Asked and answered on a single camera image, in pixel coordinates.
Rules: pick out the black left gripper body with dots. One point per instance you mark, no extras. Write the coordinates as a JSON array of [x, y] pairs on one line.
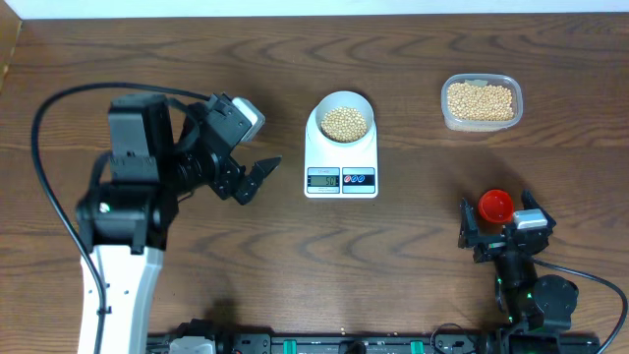
[[221, 174]]

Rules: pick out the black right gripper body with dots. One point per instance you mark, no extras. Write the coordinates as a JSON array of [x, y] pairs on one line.
[[489, 247]]

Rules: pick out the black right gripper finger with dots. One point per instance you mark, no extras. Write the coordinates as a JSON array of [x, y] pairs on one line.
[[530, 204], [469, 231]]

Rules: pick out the red plastic measuring scoop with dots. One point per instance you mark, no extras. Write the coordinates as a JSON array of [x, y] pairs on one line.
[[496, 206]]

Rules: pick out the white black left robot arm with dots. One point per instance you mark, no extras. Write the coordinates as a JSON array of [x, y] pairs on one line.
[[162, 151]]

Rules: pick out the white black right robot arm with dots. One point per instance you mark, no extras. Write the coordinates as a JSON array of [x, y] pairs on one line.
[[539, 308]]

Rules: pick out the white digital kitchen scale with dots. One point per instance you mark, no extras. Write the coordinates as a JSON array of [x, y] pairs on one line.
[[339, 171]]

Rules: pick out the grey round bowl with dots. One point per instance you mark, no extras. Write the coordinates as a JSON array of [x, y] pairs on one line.
[[344, 117]]

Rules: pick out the clear plastic container of soybeans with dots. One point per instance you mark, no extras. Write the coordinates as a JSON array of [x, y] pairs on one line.
[[481, 103]]

